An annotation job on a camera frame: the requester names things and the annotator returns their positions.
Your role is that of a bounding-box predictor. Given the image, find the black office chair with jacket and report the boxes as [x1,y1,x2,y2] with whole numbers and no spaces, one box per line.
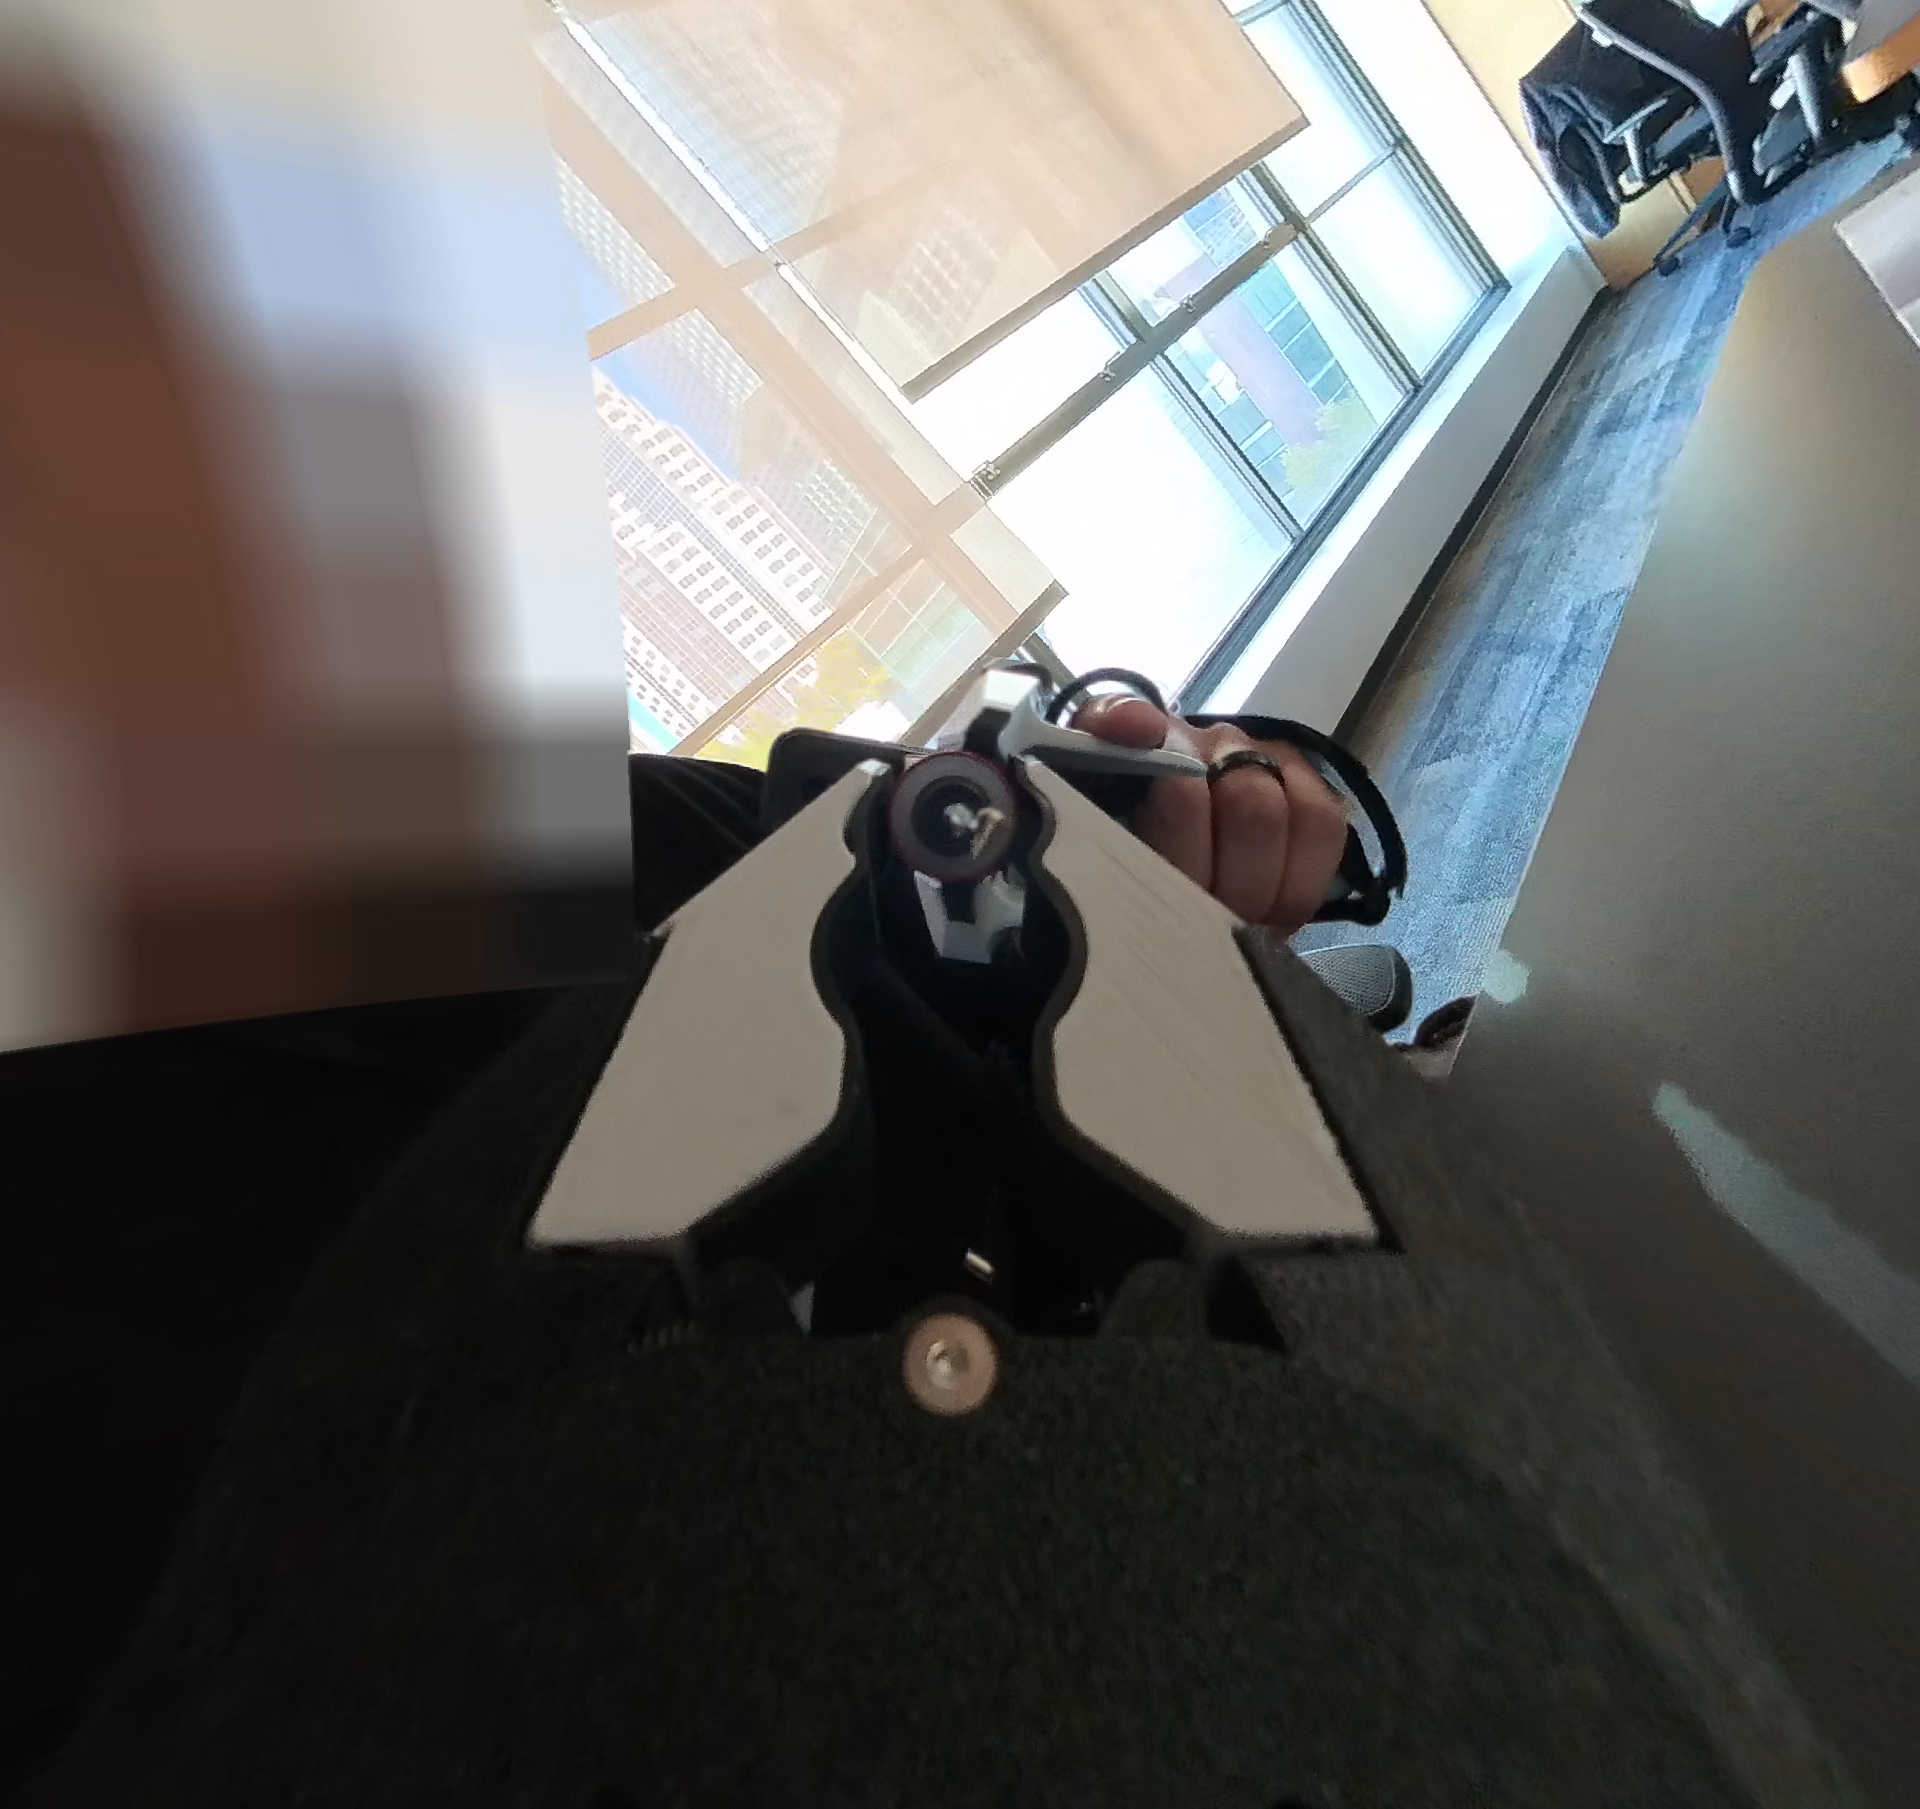
[1518,0,1853,284]

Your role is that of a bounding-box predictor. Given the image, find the beige roller blind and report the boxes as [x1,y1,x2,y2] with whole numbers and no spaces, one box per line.
[509,0,1311,394]

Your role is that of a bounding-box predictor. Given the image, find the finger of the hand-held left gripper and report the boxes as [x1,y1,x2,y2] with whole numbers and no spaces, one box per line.
[917,870,1037,970]
[959,662,1059,766]

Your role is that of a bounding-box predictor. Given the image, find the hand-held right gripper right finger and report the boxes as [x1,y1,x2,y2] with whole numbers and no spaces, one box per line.
[1027,757,1382,1254]

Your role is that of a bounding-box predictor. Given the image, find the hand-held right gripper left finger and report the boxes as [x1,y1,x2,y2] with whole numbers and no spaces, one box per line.
[527,762,896,1258]

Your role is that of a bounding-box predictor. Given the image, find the person's left hand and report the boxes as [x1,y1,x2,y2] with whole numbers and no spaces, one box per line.
[1049,691,1360,934]

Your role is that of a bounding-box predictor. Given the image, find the large window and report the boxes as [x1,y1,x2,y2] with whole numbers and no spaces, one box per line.
[517,0,1510,792]

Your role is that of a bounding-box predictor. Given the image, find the red electric screwdriver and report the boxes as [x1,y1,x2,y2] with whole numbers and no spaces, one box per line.
[882,746,1040,885]

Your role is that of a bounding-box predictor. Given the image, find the grey desk with orange edge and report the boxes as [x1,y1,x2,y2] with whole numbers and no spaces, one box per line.
[1844,0,1920,102]

